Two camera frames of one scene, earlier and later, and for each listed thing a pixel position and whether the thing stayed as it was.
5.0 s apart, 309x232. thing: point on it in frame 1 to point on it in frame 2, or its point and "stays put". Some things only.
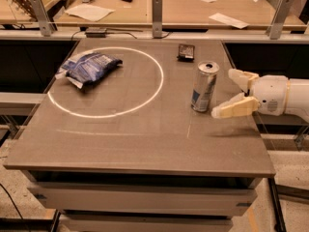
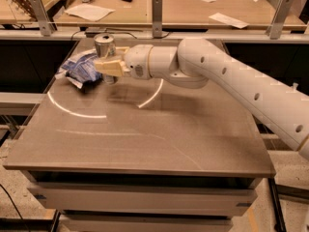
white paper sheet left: [90, 12] stays put
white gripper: [269, 93] to [137, 60]
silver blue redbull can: [204, 84] to [105, 46]
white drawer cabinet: [143, 202] stays put
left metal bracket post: [45, 25] stays put
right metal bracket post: [284, 8] stays put
